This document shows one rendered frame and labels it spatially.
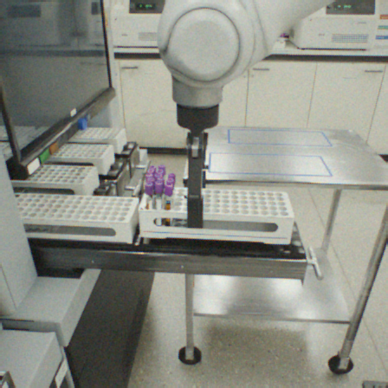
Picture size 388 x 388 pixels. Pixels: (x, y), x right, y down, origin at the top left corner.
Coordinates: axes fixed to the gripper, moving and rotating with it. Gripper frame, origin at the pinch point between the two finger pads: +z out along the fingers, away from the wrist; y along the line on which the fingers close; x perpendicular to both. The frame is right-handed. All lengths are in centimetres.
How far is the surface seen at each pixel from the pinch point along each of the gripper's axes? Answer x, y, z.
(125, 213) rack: 14.8, -0.9, 2.6
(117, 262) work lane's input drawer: 15.8, -6.7, 11.0
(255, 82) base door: -31, 229, 23
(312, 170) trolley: -30.8, 32.2, 6.7
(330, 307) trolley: -46, 32, 61
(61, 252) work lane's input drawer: 27.4, -6.6, 9.1
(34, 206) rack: 34.9, 0.1, 2.6
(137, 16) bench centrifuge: 60, 230, -23
